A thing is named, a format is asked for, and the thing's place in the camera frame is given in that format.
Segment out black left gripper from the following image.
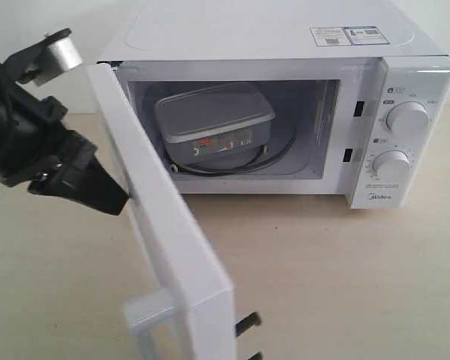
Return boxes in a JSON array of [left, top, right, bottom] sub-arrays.
[[0, 95, 129, 216]]

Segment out clear plastic lidded container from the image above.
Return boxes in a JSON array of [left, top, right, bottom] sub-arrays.
[[154, 82, 275, 165]]

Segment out white microwave door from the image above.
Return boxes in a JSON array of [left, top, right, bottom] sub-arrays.
[[86, 64, 257, 359]]

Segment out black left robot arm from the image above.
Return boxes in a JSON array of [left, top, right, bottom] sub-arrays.
[[0, 63, 129, 215]]

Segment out white Midea microwave oven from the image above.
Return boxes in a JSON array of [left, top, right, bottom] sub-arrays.
[[96, 1, 450, 209]]

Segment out white label sticker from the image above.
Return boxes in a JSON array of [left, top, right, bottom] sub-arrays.
[[310, 27, 352, 47]]

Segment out lower white timer knob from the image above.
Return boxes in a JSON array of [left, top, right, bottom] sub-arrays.
[[372, 150, 411, 182]]

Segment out blue label sticker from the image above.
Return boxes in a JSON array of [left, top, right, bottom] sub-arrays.
[[343, 26, 389, 46]]

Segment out upper white control knob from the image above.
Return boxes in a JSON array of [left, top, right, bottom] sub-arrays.
[[385, 101, 431, 137]]

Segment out black turntable roller ring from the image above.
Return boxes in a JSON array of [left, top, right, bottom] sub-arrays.
[[169, 145, 269, 176]]

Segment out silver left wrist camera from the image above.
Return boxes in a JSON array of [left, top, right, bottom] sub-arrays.
[[33, 37, 83, 86]]

